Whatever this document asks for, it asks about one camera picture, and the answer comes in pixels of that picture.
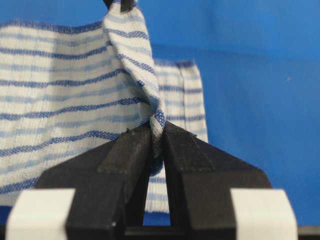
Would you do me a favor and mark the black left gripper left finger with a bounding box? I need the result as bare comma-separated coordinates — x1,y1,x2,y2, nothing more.
6,124,153,240

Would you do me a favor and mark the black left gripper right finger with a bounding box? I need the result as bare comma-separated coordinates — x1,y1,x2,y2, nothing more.
162,120,298,240

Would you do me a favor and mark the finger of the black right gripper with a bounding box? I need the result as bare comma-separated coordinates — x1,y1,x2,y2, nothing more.
102,0,137,13

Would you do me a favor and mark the blue striped white towel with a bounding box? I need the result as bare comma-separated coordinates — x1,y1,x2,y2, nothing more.
0,0,208,216

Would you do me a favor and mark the blue table cloth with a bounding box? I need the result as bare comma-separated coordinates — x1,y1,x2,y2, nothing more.
0,0,320,226

